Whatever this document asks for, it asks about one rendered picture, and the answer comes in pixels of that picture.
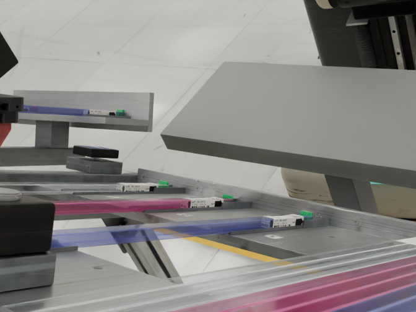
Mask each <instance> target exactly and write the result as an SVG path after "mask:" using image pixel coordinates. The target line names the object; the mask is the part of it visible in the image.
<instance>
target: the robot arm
mask: <svg viewBox="0 0 416 312"><path fill-rule="evenodd" d="M23 110H24V97H19V96H14V95H6V94H1V93H0V147H1V146H2V143H3V142H4V141H5V139H6V137H7V135H8V134H9V133H10V131H11V124H12V123H18V118H19V111H23Z"/></svg>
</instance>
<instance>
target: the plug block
mask: <svg viewBox="0 0 416 312"><path fill-rule="evenodd" d="M16 64H18V60H17V58H16V56H15V55H14V53H13V52H12V50H11V48H10V46H9V45H8V44H7V41H6V40H5V38H4V37H3V35H2V33H1V32H0V78H1V77H2V76H3V75H4V74H6V73H7V72H8V71H10V70H11V69H12V68H13V67H14V66H15V65H16Z"/></svg>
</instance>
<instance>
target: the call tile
mask: <svg viewBox="0 0 416 312"><path fill-rule="evenodd" d="M73 154H77V155H83V156H86V157H94V158H118V155H119V150H110V149H92V148H88V147H82V146H78V145H74V147H73Z"/></svg>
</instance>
